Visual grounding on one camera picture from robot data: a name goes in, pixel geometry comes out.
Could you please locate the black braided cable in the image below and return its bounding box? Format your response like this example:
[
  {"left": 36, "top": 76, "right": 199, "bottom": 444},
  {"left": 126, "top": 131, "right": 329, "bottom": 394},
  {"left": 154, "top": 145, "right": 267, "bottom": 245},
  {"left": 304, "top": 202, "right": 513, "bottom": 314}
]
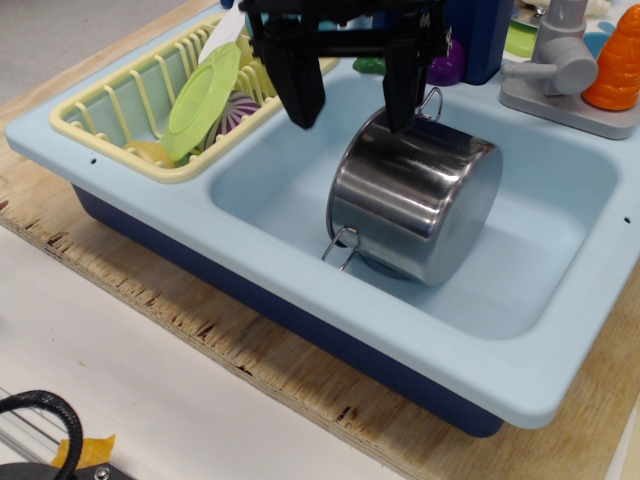
[{"left": 0, "top": 390, "right": 84, "bottom": 480}]

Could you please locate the wooden board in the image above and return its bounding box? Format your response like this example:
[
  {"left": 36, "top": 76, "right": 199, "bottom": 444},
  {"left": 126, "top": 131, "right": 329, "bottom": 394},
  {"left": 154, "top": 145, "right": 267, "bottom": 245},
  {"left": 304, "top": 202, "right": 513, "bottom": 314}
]
[{"left": 0, "top": 0, "right": 640, "bottom": 480}]

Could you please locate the stainless steel pot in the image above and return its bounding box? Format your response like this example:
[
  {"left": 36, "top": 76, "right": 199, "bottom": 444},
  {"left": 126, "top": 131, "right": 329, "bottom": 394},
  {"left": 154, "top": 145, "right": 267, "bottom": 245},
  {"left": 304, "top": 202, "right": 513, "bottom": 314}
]
[{"left": 326, "top": 87, "right": 503, "bottom": 286}]

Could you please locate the purple white striped ball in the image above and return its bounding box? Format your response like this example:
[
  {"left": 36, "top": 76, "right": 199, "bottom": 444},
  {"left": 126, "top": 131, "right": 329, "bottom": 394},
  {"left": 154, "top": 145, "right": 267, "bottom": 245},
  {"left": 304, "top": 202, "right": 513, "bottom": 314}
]
[{"left": 199, "top": 91, "right": 260, "bottom": 150}]

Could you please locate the yellow tape piece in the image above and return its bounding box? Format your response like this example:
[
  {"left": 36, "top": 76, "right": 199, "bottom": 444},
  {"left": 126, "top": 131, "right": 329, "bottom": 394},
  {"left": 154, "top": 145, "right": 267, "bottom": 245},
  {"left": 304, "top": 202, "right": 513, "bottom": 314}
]
[{"left": 50, "top": 434, "right": 116, "bottom": 469}]

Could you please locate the grey toy faucet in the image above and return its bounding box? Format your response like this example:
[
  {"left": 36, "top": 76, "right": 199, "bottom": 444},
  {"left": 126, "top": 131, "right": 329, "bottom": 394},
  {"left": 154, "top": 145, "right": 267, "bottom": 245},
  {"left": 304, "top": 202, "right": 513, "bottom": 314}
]
[{"left": 500, "top": 1, "right": 639, "bottom": 140}]

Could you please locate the white plastic utensil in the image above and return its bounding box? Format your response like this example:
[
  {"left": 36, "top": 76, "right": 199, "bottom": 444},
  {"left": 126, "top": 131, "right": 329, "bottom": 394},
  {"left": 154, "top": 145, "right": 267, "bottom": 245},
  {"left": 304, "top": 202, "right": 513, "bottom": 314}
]
[{"left": 198, "top": 1, "right": 246, "bottom": 64}]

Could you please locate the pale yellow dish rack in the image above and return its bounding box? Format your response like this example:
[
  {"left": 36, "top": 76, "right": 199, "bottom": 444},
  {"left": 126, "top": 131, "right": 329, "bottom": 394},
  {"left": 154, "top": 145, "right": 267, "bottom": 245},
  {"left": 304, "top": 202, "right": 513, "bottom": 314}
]
[{"left": 49, "top": 13, "right": 341, "bottom": 184}]

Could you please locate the purple toy eggplant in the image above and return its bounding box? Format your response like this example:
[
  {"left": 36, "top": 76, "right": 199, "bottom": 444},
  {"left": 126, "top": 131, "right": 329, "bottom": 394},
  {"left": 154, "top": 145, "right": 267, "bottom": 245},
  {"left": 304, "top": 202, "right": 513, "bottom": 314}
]
[{"left": 353, "top": 39, "right": 466, "bottom": 86}]

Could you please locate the light blue toy sink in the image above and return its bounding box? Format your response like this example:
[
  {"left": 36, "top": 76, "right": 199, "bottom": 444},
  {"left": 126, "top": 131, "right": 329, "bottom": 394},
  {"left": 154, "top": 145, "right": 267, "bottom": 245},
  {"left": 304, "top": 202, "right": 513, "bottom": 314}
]
[{"left": 5, "top": 6, "right": 639, "bottom": 436}]

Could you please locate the yellow plastic dish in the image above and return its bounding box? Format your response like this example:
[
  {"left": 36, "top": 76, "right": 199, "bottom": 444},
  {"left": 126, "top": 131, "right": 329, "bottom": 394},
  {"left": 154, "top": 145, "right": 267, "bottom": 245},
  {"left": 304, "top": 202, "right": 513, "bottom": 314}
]
[{"left": 124, "top": 140, "right": 175, "bottom": 169}]

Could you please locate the green plastic dish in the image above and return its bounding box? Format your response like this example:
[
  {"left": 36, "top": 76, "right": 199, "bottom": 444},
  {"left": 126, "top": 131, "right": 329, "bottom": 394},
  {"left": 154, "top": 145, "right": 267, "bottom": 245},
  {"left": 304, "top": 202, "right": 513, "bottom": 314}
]
[{"left": 504, "top": 20, "right": 538, "bottom": 58}]

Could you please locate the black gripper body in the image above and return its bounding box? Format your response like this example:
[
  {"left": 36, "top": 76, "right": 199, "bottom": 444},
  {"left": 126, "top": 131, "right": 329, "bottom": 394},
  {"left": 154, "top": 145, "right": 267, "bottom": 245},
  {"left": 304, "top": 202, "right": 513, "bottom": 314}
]
[{"left": 239, "top": 1, "right": 451, "bottom": 59}]

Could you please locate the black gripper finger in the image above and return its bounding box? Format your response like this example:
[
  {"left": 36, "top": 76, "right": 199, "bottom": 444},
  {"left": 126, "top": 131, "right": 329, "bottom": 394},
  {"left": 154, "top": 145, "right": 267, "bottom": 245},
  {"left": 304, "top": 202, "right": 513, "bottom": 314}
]
[
  {"left": 383, "top": 39, "right": 431, "bottom": 133},
  {"left": 260, "top": 37, "right": 325, "bottom": 130}
]

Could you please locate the orange toy carrot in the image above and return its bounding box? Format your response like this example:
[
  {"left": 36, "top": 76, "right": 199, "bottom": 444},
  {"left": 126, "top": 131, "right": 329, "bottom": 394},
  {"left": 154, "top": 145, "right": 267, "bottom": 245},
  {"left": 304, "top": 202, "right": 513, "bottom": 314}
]
[{"left": 582, "top": 4, "right": 639, "bottom": 111}]

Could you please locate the green plastic plate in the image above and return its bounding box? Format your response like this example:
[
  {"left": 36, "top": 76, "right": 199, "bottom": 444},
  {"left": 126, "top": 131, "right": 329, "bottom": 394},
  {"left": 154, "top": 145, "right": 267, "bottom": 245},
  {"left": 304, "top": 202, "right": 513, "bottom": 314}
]
[{"left": 160, "top": 42, "right": 241, "bottom": 161}]

